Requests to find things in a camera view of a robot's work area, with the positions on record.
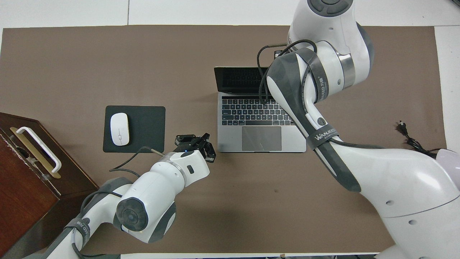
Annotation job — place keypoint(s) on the white computer mouse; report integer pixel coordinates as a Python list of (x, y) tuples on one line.
[(119, 129)]

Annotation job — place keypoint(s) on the black mouse pad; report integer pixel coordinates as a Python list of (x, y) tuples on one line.
[(147, 126)]

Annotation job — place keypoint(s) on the brown table mat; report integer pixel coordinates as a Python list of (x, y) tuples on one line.
[(90, 64)]

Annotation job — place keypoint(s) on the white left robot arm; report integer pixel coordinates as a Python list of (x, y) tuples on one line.
[(151, 201)]

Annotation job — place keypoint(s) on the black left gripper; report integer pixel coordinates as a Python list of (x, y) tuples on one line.
[(190, 146)]

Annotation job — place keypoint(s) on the silver grey laptop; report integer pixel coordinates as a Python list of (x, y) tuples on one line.
[(251, 140)]

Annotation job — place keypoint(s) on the dark brown wooden box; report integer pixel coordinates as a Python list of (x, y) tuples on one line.
[(25, 194)]

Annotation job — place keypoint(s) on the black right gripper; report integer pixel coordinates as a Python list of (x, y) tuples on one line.
[(281, 54)]

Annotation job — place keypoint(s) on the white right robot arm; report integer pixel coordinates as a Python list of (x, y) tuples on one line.
[(395, 180)]

